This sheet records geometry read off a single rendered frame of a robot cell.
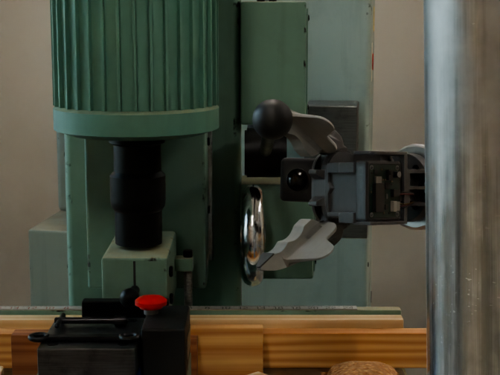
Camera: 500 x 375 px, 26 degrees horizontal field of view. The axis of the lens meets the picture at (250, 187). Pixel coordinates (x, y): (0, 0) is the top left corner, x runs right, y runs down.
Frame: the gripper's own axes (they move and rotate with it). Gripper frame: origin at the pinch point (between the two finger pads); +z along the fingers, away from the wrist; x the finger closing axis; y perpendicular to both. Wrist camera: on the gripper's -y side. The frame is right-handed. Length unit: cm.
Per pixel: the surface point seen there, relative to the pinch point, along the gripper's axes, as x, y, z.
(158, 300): 10.5, -4.7, 7.2
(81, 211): 3.2, -39.9, -5.7
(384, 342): 17.1, -3.8, -22.4
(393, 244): 19, -158, -191
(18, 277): 32, -250, -108
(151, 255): 7.2, -16.3, 0.0
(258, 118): -5.9, 8.2, 6.0
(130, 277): 9.4, -17.3, 2.0
